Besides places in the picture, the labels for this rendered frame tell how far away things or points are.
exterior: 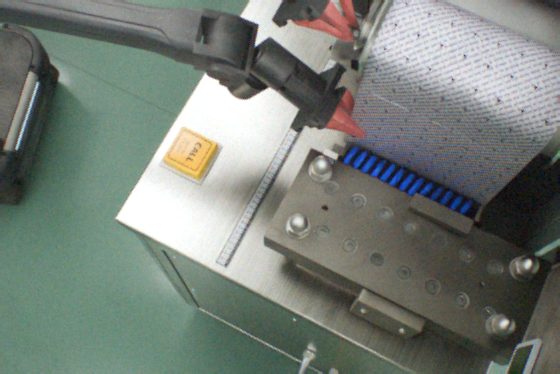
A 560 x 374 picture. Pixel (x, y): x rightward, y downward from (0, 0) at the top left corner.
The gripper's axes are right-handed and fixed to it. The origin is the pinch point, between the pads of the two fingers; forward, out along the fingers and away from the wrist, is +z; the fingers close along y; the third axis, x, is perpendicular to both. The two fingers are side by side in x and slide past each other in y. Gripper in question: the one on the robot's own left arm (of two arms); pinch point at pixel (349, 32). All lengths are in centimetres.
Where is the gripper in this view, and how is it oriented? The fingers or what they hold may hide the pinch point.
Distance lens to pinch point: 91.5
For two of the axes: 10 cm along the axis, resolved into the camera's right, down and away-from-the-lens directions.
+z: 6.9, 5.3, 5.0
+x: 5.7, 0.2, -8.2
